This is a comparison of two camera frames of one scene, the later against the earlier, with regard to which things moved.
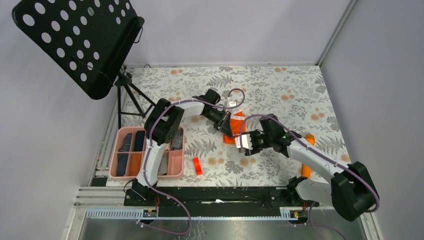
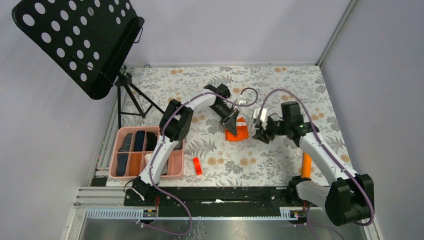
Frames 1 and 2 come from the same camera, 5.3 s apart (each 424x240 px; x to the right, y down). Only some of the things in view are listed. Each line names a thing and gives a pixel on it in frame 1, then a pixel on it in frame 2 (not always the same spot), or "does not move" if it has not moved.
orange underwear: [238, 125] does not move
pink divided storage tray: [129, 147] does not move
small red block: [197, 166] does not move
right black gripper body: [259, 141] to [273, 128]
